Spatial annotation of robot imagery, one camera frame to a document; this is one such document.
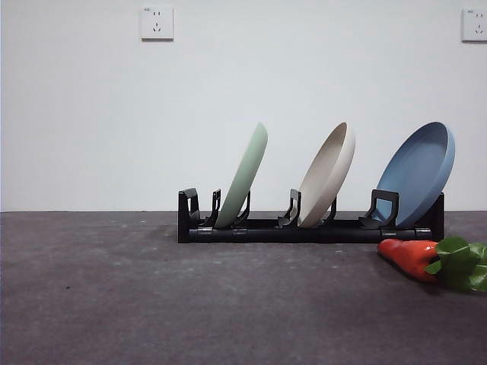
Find green plate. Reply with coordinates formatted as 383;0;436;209
215;122;269;229

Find orange carrot with green leaves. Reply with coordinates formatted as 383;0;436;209
377;236;487;293

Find black plate rack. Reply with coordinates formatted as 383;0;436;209
177;187;445;245

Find beige plate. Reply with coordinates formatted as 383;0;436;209
296;121;357;229

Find blue plate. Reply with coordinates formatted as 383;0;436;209
374;121;457;229

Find white wall socket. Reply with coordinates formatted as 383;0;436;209
141;5;175;42
461;8;487;43

